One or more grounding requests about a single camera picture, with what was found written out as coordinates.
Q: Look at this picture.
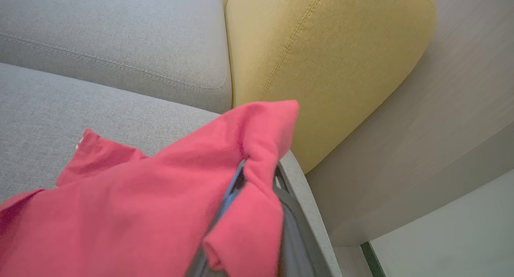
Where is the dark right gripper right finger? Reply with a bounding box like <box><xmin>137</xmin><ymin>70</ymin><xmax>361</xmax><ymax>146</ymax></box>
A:
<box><xmin>273</xmin><ymin>167</ymin><xmax>318</xmax><ymax>277</ymax></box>

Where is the grey sofa seat cushion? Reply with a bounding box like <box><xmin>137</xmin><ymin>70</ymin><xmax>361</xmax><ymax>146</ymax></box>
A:
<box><xmin>0</xmin><ymin>0</ymin><xmax>233</xmax><ymax>114</ymax></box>
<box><xmin>0</xmin><ymin>62</ymin><xmax>342</xmax><ymax>277</ymax></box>

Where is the red cloth garment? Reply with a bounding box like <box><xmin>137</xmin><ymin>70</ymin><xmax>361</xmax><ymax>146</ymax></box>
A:
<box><xmin>0</xmin><ymin>100</ymin><xmax>300</xmax><ymax>277</ymax></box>

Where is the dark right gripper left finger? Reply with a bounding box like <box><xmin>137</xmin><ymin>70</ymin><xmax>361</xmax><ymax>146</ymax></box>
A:
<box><xmin>186</xmin><ymin>161</ymin><xmax>246</xmax><ymax>277</ymax></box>

